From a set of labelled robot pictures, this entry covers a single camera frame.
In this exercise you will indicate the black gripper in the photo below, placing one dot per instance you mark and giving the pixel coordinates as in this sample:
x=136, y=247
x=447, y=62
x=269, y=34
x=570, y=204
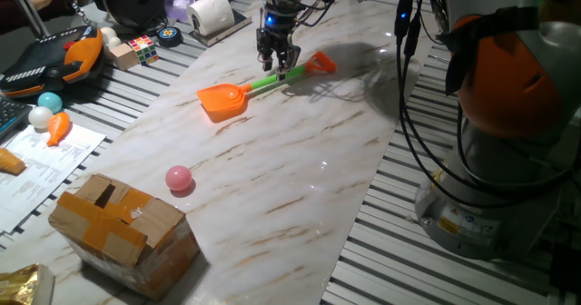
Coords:
x=276, y=26

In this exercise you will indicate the pink plastic ball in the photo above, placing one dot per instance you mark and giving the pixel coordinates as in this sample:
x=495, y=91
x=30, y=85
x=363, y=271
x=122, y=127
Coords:
x=178, y=178

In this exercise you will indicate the person forearm dark sleeve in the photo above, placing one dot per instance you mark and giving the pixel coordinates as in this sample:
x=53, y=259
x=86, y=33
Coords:
x=22, y=16

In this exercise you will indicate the silver orange robot arm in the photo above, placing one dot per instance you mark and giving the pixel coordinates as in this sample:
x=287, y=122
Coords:
x=499, y=91

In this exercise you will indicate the purple plastic object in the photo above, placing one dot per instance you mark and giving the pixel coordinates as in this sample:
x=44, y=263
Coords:
x=178, y=7

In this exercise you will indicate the flat tray under paper roll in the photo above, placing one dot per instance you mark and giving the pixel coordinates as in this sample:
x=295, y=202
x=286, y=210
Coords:
x=227, y=32

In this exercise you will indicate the white toilet paper roll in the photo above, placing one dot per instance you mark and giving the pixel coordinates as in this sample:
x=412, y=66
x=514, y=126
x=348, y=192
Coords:
x=211, y=12

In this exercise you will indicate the black round puck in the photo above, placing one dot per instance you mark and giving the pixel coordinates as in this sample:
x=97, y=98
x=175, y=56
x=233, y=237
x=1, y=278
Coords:
x=170, y=36

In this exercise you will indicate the colourful puzzle cube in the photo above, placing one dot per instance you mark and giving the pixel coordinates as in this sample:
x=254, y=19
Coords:
x=143, y=50

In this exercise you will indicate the marble pattern table sheet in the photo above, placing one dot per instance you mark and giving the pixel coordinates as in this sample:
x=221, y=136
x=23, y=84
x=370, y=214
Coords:
x=281, y=196

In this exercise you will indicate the plain wooden cube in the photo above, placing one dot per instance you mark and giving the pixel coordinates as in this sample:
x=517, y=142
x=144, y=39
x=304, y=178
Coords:
x=123, y=57

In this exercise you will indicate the large black round device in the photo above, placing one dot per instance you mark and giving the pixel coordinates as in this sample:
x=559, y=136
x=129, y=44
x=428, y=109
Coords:
x=129, y=1

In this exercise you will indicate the small white ball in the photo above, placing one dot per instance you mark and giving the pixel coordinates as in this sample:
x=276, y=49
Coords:
x=108, y=34
x=115, y=42

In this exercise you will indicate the thin metal rod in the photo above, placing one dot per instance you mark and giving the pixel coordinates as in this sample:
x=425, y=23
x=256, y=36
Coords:
x=81, y=5

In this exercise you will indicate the orange toy carrot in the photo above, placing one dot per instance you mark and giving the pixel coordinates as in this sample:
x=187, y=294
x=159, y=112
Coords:
x=59, y=127

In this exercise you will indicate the orange black power tool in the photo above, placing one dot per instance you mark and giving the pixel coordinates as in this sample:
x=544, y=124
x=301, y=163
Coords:
x=45, y=62

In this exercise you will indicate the teal plastic ball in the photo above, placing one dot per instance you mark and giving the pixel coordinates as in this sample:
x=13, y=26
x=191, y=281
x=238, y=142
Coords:
x=50, y=102

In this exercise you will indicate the cardboard box with orange tape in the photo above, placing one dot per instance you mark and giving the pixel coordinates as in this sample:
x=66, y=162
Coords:
x=122, y=237

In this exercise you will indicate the large white plastic ball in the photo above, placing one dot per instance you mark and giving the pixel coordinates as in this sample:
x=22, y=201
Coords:
x=41, y=117

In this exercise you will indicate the grey metal tripod leg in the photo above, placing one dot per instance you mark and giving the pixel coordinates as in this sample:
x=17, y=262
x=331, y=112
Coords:
x=28, y=7

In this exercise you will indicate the printed white paper sheet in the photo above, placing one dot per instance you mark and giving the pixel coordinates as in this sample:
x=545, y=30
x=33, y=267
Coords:
x=45, y=173

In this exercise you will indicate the brown toy ice cream cone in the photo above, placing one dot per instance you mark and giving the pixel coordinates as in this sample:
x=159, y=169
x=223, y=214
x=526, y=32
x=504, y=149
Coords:
x=10, y=162

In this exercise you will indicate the gold foil package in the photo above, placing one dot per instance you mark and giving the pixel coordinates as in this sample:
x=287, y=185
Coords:
x=20, y=287

